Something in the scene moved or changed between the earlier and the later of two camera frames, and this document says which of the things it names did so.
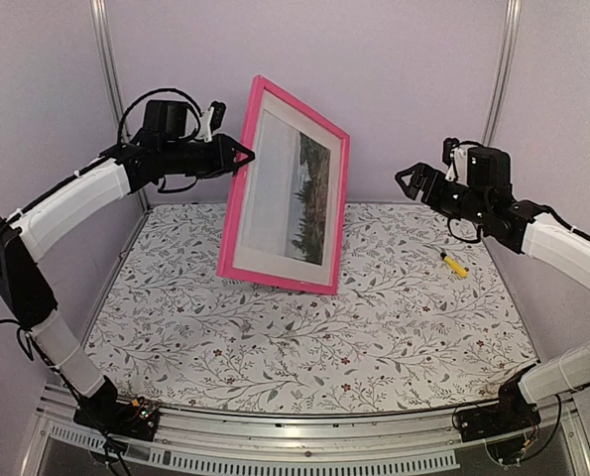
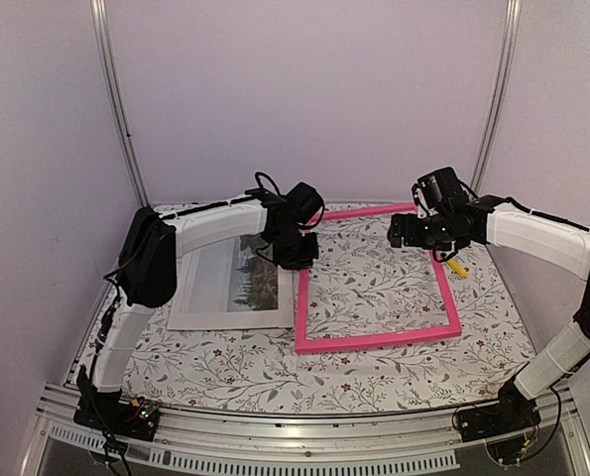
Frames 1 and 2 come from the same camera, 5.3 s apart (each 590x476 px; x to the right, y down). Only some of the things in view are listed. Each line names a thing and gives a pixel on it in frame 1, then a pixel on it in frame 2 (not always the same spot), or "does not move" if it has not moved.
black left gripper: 225,160 to 294,265
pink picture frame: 285,214 to 302,345
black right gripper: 421,171 to 411,237
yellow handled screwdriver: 456,266 does not move
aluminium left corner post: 104,34 does not move
